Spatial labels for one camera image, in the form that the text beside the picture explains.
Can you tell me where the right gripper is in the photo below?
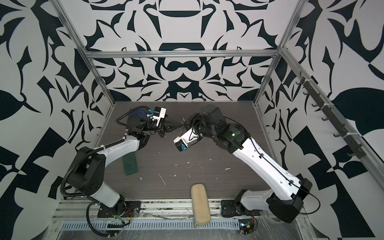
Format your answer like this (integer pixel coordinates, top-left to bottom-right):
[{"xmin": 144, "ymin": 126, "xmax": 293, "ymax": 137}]
[{"xmin": 182, "ymin": 111, "xmax": 220, "ymax": 140}]

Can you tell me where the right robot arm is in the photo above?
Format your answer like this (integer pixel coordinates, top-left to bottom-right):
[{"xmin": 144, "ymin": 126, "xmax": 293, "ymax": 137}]
[{"xmin": 174, "ymin": 113, "xmax": 313, "ymax": 223}]

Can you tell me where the beige eyeglass case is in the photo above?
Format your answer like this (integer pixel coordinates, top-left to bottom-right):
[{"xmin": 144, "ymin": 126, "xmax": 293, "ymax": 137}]
[{"xmin": 191, "ymin": 184, "xmax": 211, "ymax": 228}]

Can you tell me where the green plastic card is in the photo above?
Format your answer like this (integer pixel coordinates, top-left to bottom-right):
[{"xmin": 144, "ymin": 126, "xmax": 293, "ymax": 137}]
[{"xmin": 122, "ymin": 152, "xmax": 138, "ymax": 176}]

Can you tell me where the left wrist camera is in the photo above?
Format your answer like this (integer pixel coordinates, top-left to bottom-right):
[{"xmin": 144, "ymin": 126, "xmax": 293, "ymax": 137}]
[{"xmin": 147, "ymin": 107, "xmax": 167, "ymax": 127}]

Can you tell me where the white cable duct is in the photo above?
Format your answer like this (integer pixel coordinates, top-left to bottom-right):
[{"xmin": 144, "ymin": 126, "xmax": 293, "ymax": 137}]
[{"xmin": 61, "ymin": 219, "xmax": 240, "ymax": 231}]

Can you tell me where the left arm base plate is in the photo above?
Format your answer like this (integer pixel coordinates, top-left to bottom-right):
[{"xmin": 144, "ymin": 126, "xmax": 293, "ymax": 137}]
[{"xmin": 97, "ymin": 201, "xmax": 142, "ymax": 218}]

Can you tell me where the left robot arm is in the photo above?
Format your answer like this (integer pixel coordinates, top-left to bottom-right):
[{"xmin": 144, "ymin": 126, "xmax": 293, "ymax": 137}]
[{"xmin": 60, "ymin": 106, "xmax": 183, "ymax": 228}]

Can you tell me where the small circuit board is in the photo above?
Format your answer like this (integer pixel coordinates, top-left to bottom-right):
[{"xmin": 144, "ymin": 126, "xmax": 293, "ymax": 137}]
[{"xmin": 239, "ymin": 218, "xmax": 258, "ymax": 235}]

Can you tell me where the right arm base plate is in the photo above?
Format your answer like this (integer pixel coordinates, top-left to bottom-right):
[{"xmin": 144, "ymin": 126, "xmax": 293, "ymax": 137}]
[{"xmin": 221, "ymin": 200, "xmax": 261, "ymax": 218}]

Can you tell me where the wall hook rail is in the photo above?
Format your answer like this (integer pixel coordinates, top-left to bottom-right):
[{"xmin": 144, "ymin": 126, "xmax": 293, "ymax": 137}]
[{"xmin": 297, "ymin": 73, "xmax": 367, "ymax": 159}]

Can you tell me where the blue booklet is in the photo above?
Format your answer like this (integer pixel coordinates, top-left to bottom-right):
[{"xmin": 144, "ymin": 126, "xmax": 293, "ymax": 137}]
[{"xmin": 132, "ymin": 108, "xmax": 148, "ymax": 121}]

